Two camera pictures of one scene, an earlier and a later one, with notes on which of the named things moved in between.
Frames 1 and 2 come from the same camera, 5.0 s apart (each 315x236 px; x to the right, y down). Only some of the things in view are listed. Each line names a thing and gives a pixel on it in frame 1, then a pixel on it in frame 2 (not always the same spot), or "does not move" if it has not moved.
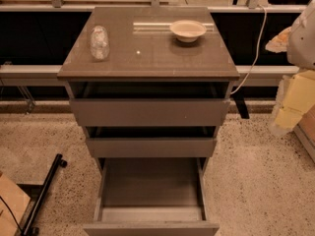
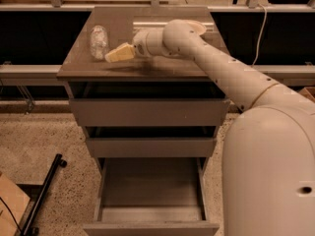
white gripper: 302,41 → 141,45
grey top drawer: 150,103 does not move
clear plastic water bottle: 99,43 does not move
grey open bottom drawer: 151,197 does not move
